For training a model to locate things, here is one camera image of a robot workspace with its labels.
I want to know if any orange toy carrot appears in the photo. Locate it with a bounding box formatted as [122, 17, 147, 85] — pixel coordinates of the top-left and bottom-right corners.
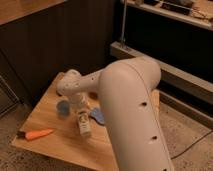
[17, 129, 54, 141]

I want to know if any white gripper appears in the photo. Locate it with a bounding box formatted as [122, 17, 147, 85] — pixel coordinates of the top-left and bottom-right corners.
[68, 93, 89, 112]

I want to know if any wooden table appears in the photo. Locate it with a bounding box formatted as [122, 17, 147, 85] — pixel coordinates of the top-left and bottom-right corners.
[10, 71, 161, 171]

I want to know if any blue cup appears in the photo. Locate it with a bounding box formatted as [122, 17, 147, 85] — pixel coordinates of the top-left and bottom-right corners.
[56, 100, 70, 117]

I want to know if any white bottle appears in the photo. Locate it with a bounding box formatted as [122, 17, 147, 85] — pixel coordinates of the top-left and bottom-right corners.
[77, 111, 91, 137]

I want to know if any metal pole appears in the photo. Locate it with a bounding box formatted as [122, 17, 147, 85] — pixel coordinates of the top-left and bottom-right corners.
[120, 0, 128, 48]

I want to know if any cluttered shelf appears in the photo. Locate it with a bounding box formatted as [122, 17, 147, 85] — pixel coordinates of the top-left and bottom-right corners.
[121, 0, 213, 31]

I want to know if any red ceramic bowl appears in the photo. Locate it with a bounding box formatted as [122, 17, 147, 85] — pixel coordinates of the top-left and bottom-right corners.
[88, 92, 98, 100]

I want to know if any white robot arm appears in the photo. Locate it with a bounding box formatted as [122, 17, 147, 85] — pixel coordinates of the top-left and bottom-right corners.
[57, 57, 174, 171]

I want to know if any black floor cable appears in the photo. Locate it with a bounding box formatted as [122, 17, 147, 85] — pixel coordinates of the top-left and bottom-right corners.
[170, 129, 213, 160]

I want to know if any blue sponge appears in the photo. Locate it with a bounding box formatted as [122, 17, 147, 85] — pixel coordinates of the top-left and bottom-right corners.
[90, 107, 105, 126]

